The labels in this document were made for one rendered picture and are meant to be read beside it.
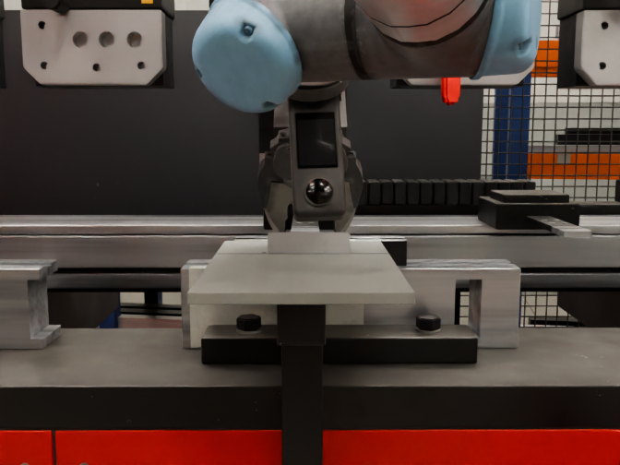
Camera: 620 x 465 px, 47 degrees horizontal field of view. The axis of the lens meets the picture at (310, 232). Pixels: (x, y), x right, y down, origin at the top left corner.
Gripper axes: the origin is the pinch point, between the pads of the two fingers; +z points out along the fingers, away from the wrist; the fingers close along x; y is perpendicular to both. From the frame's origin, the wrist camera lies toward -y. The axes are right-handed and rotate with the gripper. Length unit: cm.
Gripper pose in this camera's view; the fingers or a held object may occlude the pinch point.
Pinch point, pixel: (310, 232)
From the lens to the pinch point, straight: 76.9
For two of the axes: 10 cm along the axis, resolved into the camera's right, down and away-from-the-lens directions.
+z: 0.0, 6.7, 7.5
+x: -10.0, 0.0, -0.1
